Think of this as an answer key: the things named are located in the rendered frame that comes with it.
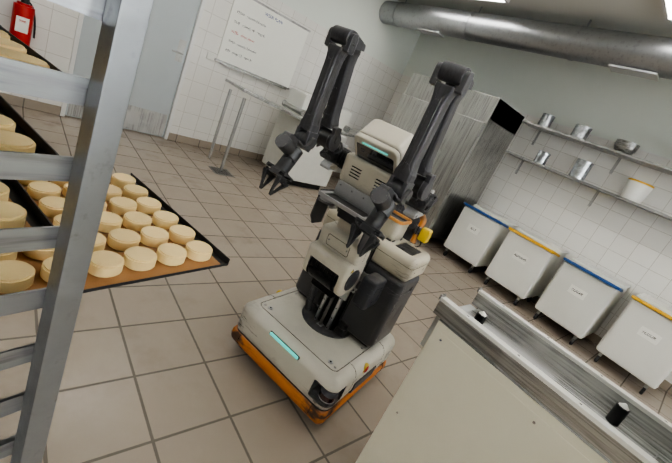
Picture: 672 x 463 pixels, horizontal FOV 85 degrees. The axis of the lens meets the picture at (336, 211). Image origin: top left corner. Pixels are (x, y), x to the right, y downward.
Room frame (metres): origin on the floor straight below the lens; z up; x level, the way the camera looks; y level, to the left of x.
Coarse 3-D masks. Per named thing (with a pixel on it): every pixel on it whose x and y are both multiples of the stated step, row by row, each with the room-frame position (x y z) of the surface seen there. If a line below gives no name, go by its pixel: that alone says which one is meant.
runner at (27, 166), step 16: (0, 160) 0.32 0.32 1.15; (16, 160) 0.34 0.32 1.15; (32, 160) 0.35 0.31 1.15; (48, 160) 0.36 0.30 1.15; (64, 160) 0.37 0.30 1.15; (0, 176) 0.33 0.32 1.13; (16, 176) 0.34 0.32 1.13; (32, 176) 0.35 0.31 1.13; (48, 176) 0.36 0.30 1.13; (64, 176) 0.37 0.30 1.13
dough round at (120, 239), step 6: (120, 228) 0.58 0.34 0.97; (108, 234) 0.55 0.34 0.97; (114, 234) 0.56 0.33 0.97; (120, 234) 0.56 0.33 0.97; (126, 234) 0.57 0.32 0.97; (132, 234) 0.58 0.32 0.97; (138, 234) 0.59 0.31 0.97; (108, 240) 0.55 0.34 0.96; (114, 240) 0.54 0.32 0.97; (120, 240) 0.55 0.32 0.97; (126, 240) 0.55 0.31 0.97; (132, 240) 0.56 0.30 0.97; (138, 240) 0.57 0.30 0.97; (114, 246) 0.54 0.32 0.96; (120, 246) 0.55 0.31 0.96; (126, 246) 0.55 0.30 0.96; (132, 246) 0.56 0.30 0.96
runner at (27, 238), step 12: (12, 228) 0.34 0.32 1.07; (24, 228) 0.35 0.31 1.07; (36, 228) 0.36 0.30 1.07; (48, 228) 0.37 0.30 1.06; (0, 240) 0.33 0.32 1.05; (12, 240) 0.34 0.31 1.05; (24, 240) 0.35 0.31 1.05; (36, 240) 0.36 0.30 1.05; (48, 240) 0.37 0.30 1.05; (0, 252) 0.33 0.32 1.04
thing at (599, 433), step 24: (456, 312) 1.04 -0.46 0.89; (480, 336) 0.98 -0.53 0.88; (504, 360) 0.93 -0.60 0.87; (528, 384) 0.88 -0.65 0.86; (552, 384) 0.85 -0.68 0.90; (552, 408) 0.83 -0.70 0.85; (576, 408) 0.80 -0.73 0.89; (600, 432) 0.77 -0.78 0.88; (624, 456) 0.73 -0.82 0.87; (648, 456) 0.72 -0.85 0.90
